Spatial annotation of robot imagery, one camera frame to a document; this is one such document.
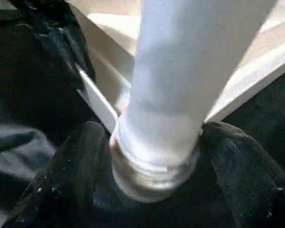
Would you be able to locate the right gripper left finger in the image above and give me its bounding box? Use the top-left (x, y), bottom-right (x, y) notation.
top-left (2, 121), bottom-right (114, 228)

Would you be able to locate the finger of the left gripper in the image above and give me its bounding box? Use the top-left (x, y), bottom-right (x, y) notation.
top-left (35, 16), bottom-right (95, 81)

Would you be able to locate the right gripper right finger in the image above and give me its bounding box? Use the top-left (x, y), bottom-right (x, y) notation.
top-left (198, 121), bottom-right (285, 228)

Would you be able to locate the white plastic table top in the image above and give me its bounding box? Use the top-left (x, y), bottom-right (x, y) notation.
top-left (67, 0), bottom-right (285, 135)

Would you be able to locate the white plastic table leg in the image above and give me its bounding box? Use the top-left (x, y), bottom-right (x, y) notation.
top-left (110, 0), bottom-right (280, 204)

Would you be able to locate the black mat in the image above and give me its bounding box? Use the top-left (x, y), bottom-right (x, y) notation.
top-left (0, 0), bottom-right (285, 228)

